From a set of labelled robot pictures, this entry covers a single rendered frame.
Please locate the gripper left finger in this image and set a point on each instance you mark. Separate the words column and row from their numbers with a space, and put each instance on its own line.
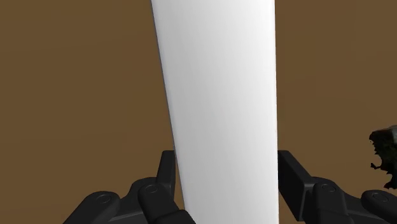
column 149, row 198

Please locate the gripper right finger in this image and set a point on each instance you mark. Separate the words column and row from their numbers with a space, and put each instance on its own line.
column 322, row 198

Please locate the tall white cylinder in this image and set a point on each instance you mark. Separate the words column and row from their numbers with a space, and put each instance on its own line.
column 220, row 111

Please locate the dark ragged object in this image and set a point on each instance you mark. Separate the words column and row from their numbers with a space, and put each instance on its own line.
column 386, row 155

